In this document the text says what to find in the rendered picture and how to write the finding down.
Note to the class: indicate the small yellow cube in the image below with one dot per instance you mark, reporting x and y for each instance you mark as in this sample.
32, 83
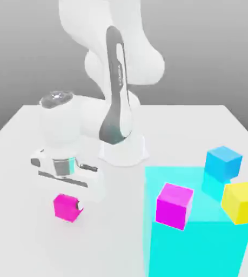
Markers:
243, 203

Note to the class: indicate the small pink cube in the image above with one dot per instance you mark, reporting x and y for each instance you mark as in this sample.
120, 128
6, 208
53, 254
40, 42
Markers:
65, 207

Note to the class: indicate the large cyan box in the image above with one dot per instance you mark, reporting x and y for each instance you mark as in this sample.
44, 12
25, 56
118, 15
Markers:
197, 248

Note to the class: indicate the small magenta cube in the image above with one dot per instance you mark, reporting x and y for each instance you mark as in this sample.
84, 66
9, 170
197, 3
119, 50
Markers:
171, 211

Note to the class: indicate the small blue cube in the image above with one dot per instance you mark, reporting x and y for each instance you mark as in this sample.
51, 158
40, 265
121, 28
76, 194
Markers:
222, 163

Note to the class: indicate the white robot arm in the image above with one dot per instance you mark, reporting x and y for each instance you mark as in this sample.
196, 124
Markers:
97, 54

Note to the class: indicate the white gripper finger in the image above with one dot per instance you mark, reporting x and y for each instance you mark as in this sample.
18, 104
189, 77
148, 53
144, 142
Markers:
79, 205

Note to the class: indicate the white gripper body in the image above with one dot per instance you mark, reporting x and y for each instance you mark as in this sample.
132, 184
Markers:
89, 191

